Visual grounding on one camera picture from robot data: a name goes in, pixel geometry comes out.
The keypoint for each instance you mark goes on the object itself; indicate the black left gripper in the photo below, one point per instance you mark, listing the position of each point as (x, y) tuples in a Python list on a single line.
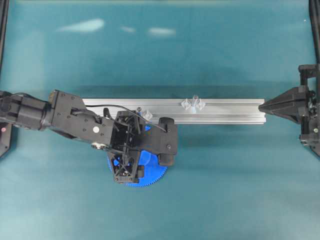
[(123, 155)]

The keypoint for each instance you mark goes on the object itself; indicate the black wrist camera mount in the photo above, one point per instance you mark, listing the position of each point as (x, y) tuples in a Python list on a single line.
[(160, 140)]

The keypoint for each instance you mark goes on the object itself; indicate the silver aluminium extrusion rail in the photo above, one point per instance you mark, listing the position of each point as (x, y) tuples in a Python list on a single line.
[(217, 111)]

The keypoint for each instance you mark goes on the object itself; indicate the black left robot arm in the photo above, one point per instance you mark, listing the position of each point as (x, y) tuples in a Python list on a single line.
[(68, 116)]

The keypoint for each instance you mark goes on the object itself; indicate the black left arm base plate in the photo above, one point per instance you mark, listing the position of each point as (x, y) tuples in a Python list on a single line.
[(5, 137)]

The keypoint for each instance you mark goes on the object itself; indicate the large blue gear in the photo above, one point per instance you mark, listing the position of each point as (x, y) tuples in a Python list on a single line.
[(152, 170)]

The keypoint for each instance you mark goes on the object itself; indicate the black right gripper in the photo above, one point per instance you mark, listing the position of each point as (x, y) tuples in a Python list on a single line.
[(310, 124)]

